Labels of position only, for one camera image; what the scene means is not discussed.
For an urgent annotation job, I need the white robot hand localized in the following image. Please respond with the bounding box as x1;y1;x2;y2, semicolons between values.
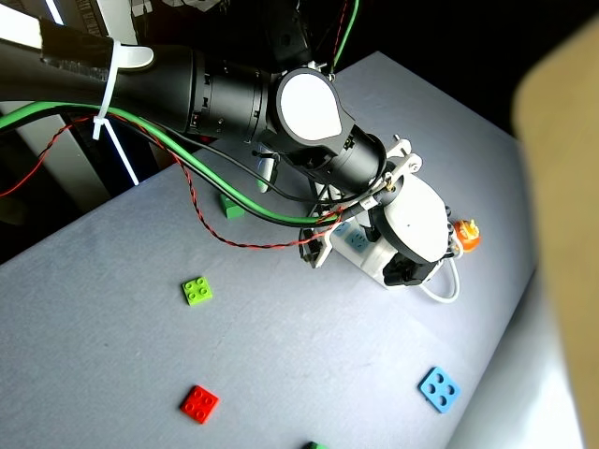
255;152;341;207
369;173;458;289

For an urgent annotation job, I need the white power strip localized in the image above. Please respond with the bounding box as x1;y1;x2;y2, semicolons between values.
329;219;403;291

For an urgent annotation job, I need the green cube with 7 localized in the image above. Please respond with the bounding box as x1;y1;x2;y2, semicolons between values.
219;191;247;220

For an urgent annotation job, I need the lime green toy brick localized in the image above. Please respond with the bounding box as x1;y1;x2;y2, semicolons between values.
181;276;214;308

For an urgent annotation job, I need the white light strip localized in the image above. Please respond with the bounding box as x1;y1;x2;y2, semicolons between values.
45;0;140;187

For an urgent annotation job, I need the tan cardboard panel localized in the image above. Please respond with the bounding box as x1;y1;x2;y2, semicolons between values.
512;13;599;449

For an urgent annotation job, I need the blue four-hole block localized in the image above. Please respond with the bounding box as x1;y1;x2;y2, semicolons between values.
417;366;462;415

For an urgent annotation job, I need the white zip tie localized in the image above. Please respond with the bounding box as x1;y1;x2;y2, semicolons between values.
92;39;155;141

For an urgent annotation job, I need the grey table cloth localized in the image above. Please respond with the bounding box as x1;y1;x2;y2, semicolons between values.
0;50;539;449

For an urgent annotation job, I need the grey metal pillar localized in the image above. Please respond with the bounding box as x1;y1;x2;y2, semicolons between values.
0;0;177;207

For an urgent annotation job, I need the red toy brick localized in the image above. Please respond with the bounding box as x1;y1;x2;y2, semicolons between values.
180;384;220;426

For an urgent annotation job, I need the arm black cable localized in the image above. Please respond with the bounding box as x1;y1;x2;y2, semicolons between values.
0;109;389;207

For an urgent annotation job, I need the arm green cable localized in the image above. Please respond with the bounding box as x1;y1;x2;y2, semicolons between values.
329;0;362;76
0;102;341;230

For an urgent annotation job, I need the arm red twisted wire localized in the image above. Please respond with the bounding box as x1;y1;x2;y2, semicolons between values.
0;116;341;250
322;0;352;66

